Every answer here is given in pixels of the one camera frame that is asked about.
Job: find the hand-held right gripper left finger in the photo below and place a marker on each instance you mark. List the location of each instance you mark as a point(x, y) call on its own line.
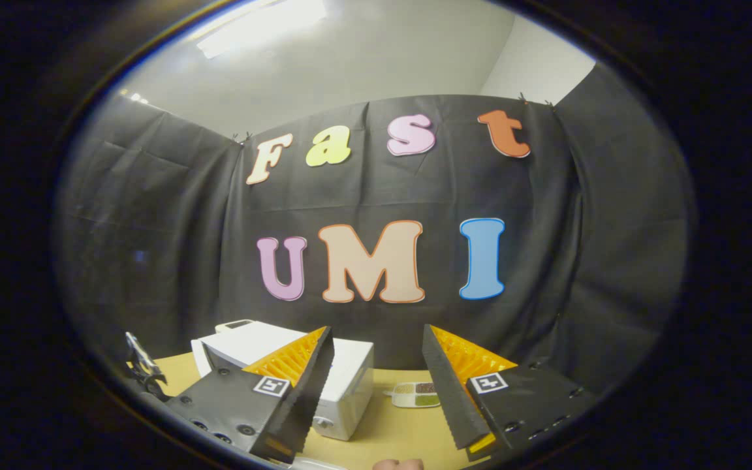
point(307, 398)

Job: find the black backdrop cloth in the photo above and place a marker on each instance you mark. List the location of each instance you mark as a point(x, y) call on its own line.
point(376, 196)

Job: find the white square plate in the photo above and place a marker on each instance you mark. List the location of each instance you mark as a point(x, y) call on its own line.
point(317, 465)

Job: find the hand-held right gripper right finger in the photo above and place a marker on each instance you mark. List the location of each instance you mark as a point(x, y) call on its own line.
point(451, 391)

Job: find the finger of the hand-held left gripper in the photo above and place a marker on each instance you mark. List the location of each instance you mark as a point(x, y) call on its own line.
point(144, 369)

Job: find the white divided condiment dish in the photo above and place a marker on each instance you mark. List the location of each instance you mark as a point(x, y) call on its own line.
point(415, 395)

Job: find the white microwave oven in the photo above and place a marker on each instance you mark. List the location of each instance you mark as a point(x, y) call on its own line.
point(350, 372)

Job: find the pale pink rounded object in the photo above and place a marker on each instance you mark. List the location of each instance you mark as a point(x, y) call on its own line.
point(399, 465)

